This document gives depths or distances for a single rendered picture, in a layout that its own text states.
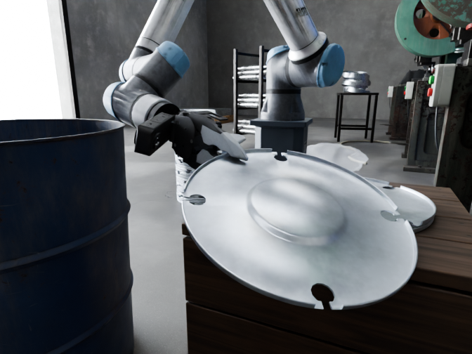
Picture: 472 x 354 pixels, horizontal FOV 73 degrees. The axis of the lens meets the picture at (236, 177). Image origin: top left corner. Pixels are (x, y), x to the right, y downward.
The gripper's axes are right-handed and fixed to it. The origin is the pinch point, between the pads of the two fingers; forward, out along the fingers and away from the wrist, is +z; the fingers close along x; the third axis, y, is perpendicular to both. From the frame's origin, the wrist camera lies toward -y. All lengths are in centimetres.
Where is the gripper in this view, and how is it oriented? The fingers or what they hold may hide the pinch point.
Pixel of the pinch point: (237, 160)
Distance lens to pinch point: 48.7
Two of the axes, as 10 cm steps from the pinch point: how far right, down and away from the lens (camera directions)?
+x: -2.0, 9.0, 3.9
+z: 7.6, 3.9, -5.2
